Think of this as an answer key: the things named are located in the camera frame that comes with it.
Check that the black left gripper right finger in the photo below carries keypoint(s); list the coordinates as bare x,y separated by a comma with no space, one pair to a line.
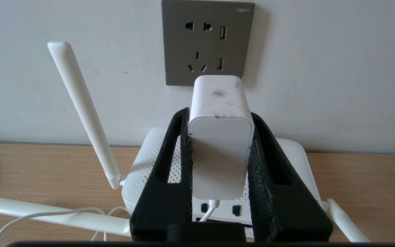
286,212

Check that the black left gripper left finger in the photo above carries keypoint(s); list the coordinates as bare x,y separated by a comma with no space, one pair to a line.
159,206

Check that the white power adapter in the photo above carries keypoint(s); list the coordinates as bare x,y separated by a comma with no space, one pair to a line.
221,147

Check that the white router with antennas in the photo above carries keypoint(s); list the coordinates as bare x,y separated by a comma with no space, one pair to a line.
151,144

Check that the grey wall socket plate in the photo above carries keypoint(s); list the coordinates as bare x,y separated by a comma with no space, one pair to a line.
183,51

